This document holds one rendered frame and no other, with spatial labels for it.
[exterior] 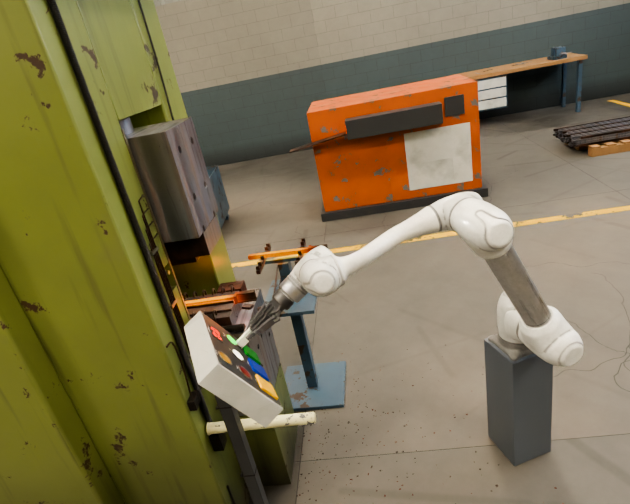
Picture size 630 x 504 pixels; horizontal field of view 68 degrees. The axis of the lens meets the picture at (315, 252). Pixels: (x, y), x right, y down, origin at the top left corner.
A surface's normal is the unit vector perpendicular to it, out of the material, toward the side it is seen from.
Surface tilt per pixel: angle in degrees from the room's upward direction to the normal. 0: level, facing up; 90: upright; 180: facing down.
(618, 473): 0
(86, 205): 90
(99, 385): 90
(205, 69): 90
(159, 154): 90
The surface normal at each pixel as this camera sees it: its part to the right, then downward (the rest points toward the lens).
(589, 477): -0.18, -0.89
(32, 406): -0.06, 0.43
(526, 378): 0.28, 0.35
